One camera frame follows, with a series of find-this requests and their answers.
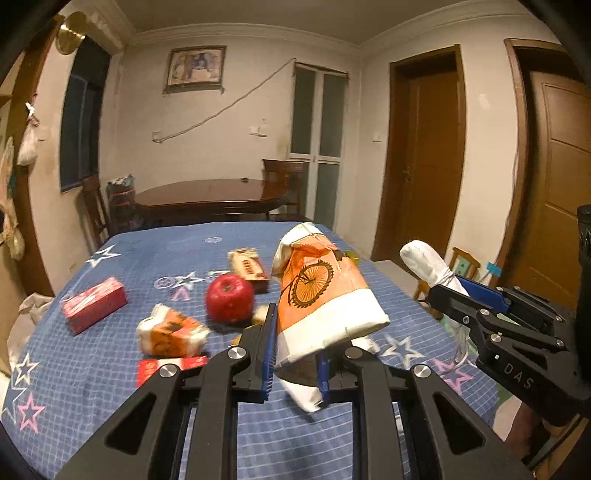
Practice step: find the crumpled orange white packet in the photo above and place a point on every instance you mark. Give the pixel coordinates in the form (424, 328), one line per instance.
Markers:
(171, 332)

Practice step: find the brown panelled wooden door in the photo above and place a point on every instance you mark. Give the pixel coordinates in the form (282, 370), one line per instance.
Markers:
(554, 161)

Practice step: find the blue star printed tablecloth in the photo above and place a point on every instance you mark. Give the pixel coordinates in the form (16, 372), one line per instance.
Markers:
(138, 258)

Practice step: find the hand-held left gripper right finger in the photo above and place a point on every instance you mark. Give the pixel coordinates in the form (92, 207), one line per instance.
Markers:
(323, 374)

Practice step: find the dark wooden chair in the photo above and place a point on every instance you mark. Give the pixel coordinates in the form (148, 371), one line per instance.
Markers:
(94, 207)
(284, 173)

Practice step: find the orange printed paper bag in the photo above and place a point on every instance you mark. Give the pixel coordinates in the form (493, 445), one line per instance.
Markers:
(323, 295)

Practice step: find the frosted glass door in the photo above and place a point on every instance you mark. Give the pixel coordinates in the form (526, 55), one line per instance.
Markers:
(318, 138)

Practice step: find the hanging white plastic bag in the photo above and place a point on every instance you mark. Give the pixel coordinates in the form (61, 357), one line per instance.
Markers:
(27, 145)

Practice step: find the dark window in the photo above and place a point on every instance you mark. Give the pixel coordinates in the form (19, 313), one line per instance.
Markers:
(83, 120)

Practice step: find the brown wooden door frame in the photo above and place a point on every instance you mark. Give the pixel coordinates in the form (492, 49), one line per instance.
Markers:
(32, 184)

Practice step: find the red box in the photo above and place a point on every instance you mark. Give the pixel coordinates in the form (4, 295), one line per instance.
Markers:
(92, 304)

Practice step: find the framed wall picture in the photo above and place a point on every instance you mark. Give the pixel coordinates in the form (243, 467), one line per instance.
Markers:
(196, 67)

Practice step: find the white roll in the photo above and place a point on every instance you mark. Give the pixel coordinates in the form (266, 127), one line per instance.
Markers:
(425, 258)

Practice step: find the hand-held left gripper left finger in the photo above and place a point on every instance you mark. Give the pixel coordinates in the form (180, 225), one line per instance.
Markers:
(270, 355)

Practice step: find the small wooden child chair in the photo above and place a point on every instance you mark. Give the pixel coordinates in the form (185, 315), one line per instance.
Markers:
(464, 265)

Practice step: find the red apple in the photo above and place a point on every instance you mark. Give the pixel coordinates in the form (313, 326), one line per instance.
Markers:
(230, 299)

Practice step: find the small brown snack packet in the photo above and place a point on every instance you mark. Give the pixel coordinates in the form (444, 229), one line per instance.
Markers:
(248, 267)

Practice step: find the dark wooden dining table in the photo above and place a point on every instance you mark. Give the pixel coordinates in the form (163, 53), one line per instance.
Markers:
(207, 194)

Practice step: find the round gold wall clock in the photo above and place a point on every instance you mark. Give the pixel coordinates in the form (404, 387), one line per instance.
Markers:
(70, 33)

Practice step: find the person's right forearm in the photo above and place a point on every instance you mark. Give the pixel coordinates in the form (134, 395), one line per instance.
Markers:
(526, 424)

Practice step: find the dark waste bin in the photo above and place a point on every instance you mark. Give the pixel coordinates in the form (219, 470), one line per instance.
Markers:
(121, 207)

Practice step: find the hanging pale bags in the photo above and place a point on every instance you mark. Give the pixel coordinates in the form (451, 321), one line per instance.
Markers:
(10, 198)

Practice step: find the flat red packet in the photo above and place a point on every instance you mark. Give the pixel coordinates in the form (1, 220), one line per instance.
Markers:
(152, 369)

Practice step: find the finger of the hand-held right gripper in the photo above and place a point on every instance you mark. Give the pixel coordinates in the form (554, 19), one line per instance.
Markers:
(485, 293)
(455, 302)

